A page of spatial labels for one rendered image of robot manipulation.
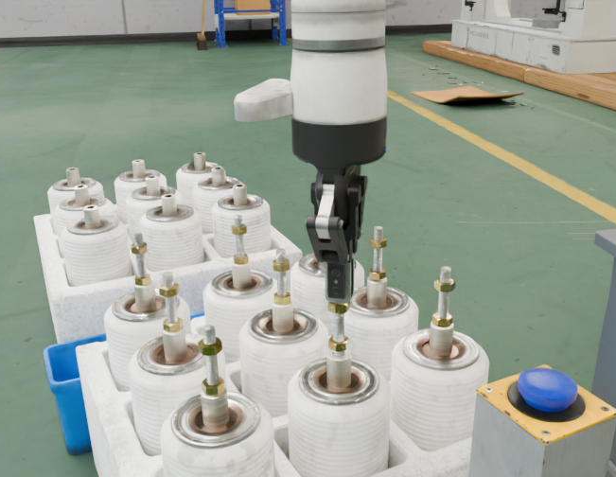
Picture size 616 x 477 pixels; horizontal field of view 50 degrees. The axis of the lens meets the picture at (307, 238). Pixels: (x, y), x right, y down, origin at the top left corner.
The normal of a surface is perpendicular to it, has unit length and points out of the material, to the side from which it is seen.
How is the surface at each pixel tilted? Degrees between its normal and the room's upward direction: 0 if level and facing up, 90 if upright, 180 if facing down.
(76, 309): 90
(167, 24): 90
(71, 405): 92
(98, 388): 0
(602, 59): 90
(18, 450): 0
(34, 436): 0
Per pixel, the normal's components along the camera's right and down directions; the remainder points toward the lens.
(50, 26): 0.18, 0.36
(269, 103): 0.72, 0.24
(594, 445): 0.45, 0.33
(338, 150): -0.07, 0.36
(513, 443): -0.89, 0.18
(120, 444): -0.02, -0.93
